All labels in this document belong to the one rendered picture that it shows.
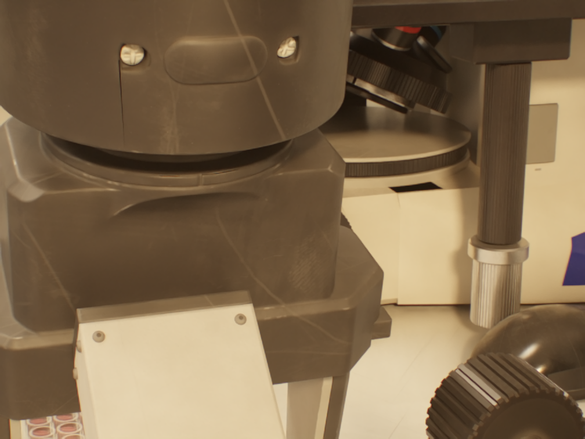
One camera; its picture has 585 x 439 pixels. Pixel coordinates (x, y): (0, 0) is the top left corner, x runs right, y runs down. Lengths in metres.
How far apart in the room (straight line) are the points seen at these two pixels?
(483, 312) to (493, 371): 0.32
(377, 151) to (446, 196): 0.05
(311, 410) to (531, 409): 0.07
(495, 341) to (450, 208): 0.11
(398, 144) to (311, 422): 0.38
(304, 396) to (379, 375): 0.25
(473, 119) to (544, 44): 0.19
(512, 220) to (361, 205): 0.09
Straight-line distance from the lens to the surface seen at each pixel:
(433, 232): 0.68
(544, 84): 0.70
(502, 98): 0.61
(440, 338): 0.66
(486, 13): 0.55
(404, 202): 0.67
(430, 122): 0.78
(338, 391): 0.34
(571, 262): 0.70
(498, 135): 0.61
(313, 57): 0.26
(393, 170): 0.69
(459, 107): 0.81
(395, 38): 0.71
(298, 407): 0.36
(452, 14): 0.54
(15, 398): 0.30
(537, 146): 0.70
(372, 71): 0.70
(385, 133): 0.74
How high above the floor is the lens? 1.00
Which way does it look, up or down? 17 degrees down
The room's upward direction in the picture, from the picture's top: straight up
